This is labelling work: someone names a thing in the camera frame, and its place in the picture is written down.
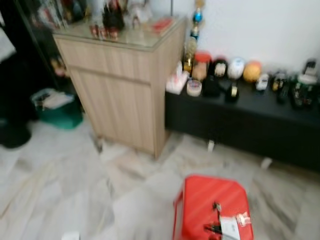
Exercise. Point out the dark metal keys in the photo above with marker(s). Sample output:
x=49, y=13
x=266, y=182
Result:
x=217, y=206

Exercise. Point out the clear key tag with red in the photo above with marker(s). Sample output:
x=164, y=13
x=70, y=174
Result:
x=243, y=219

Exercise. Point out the red plastic stool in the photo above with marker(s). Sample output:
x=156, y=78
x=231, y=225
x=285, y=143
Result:
x=200, y=200

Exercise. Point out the black low console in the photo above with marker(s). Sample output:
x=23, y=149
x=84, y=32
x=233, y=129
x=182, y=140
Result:
x=250, y=125

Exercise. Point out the black tape dispenser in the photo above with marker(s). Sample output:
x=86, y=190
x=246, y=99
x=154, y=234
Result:
x=231, y=94

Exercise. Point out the small black box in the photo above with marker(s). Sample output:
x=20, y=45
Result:
x=211, y=88

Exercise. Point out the white tape roll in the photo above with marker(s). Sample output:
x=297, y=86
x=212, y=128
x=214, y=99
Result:
x=194, y=88

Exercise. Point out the white pink tissue box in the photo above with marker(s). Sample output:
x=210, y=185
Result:
x=176, y=81

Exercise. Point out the white toy car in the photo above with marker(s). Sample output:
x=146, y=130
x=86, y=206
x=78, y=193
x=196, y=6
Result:
x=262, y=82

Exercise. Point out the black remote controls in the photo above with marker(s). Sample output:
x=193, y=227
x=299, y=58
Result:
x=280, y=85

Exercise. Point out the black desk organizer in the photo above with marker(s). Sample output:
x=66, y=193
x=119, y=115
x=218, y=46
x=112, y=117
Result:
x=302, y=95

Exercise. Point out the black round figure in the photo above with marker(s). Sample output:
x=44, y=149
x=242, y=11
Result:
x=219, y=68

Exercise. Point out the orange round figure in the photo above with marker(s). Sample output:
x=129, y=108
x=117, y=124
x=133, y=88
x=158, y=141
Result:
x=252, y=72

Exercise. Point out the red lidded clear jar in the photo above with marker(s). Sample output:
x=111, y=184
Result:
x=201, y=67

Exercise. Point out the white round figure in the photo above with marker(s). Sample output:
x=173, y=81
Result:
x=236, y=68

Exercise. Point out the light wooden cabinet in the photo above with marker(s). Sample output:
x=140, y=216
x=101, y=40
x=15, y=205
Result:
x=120, y=90

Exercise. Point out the green fabric storage bag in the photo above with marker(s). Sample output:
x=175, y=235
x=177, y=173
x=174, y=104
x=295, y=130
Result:
x=59, y=112

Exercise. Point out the gold and blue trophy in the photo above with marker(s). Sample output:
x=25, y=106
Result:
x=197, y=20

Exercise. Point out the flat red box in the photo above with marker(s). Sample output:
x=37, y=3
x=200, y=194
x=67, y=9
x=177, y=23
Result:
x=161, y=25

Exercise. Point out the row of small brown bottles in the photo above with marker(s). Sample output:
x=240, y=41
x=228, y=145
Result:
x=103, y=33

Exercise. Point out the white figurine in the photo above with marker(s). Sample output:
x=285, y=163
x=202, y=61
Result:
x=138, y=11

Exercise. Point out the black figurine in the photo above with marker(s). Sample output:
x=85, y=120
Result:
x=113, y=18

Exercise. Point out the black glass display cabinet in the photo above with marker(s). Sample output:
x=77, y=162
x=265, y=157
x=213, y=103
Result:
x=35, y=45

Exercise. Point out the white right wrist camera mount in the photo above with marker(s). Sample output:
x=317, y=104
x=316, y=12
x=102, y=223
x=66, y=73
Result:
x=230, y=228

